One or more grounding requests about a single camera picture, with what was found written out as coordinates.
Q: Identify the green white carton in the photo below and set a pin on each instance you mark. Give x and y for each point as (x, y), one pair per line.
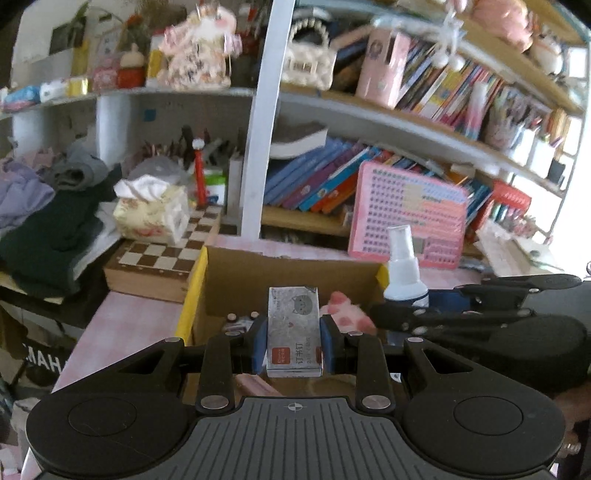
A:
(216, 187)

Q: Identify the pink plush toy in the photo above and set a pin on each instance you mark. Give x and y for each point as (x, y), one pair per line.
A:
(501, 23)

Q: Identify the row of colourful paperback books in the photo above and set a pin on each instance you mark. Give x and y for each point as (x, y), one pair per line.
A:
(443, 87)

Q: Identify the white spray bottle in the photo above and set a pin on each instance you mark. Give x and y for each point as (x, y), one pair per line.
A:
(404, 272)

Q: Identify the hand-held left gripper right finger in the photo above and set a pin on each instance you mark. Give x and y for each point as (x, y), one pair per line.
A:
(327, 344)

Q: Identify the pink tissue pack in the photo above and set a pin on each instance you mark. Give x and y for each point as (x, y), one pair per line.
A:
(106, 79)

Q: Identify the pink floral plush doll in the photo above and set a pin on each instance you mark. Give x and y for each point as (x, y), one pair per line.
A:
(198, 55)

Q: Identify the red jar figure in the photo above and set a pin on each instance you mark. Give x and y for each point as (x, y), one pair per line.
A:
(131, 69)

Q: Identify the cream quilted handbag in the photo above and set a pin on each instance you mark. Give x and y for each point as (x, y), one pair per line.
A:
(307, 69)

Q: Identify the black printed bag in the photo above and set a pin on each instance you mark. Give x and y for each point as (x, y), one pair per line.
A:
(41, 360)

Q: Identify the yellow cardboard box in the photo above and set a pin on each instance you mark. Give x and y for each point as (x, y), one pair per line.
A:
(240, 286)

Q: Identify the purple garment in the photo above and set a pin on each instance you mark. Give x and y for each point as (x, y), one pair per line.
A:
(23, 194)

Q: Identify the row of slim blue books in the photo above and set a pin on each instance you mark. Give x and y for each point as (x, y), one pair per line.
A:
(478, 203)

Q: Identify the blue wipes pack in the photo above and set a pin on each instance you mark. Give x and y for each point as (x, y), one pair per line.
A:
(21, 98)

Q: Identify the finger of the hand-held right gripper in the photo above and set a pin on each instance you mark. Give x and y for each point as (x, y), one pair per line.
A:
(397, 316)
(445, 300)

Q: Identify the small toy car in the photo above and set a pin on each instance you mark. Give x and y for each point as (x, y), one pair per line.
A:
(240, 323)

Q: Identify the small black box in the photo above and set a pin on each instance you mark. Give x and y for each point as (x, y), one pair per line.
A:
(556, 170)

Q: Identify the red novelty pen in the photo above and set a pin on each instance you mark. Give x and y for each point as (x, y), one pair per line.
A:
(199, 180)

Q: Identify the grey staples box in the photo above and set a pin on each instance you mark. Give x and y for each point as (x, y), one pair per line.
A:
(293, 323)

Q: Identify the row of blue children's books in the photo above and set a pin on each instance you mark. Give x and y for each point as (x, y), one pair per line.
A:
(304, 180)

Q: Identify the white pen holder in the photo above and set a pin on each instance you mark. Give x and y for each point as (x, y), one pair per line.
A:
(538, 154)

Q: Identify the pink plush pig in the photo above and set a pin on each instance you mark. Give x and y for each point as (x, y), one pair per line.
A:
(344, 314)

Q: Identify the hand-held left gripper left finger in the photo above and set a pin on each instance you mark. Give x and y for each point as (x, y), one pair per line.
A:
(259, 344)

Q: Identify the grey garment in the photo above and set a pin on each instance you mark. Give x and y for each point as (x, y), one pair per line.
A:
(78, 170)

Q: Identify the wooden chessboard box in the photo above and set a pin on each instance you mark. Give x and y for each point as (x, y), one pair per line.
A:
(157, 258)

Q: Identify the white wipes pack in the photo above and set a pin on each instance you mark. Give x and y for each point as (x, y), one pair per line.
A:
(54, 91)

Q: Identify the messy stack of books and papers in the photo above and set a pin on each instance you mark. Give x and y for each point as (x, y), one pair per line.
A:
(508, 249)

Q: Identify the dark green garment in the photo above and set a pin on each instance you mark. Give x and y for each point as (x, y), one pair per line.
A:
(46, 249)

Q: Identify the red book box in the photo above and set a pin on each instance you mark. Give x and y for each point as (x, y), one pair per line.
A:
(510, 194)

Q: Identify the pink learning tablet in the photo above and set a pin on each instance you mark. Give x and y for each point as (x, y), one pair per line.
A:
(369, 217)

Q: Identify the floral tissue pack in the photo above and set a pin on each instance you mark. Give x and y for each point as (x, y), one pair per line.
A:
(147, 217)

